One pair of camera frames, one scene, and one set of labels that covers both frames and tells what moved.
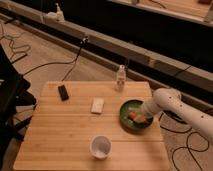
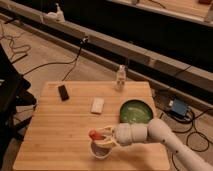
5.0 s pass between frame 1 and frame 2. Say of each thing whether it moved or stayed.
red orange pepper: moved
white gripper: moved
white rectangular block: stayed
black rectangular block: stayed
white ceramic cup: stayed
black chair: stayed
